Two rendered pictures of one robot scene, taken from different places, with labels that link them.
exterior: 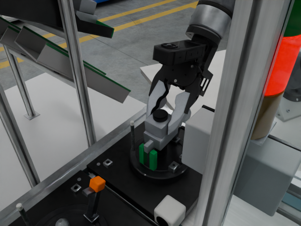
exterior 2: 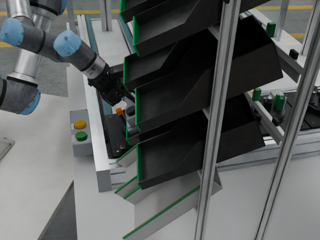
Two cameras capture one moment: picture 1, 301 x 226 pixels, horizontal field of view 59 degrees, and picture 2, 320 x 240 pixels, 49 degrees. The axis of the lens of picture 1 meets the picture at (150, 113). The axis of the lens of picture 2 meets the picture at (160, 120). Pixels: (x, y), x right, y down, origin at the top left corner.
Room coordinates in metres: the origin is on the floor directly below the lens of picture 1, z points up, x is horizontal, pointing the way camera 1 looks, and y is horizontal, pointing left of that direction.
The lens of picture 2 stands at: (1.20, 0.64, 1.78)
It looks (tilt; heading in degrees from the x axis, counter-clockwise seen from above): 37 degrees down; 216
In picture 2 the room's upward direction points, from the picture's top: 1 degrees clockwise
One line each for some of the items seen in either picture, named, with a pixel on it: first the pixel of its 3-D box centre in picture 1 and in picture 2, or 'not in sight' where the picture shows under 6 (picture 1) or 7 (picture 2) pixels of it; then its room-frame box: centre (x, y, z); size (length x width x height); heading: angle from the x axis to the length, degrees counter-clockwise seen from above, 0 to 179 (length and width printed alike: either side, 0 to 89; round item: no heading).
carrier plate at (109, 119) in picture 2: (160, 162); (141, 131); (0.42, -0.02, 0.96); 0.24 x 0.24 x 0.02; 51
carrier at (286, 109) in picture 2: not in sight; (268, 104); (0.03, 0.29, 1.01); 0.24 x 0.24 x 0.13; 51
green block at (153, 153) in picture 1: (153, 160); not in sight; (0.38, -0.01, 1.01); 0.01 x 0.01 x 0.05; 51
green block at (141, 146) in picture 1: (143, 154); not in sight; (0.39, 0.02, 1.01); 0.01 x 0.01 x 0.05; 51
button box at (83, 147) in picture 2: not in sight; (81, 131); (0.53, -0.22, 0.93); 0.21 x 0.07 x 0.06; 51
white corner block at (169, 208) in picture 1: (169, 214); not in sight; (0.28, -0.04, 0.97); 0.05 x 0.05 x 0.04; 51
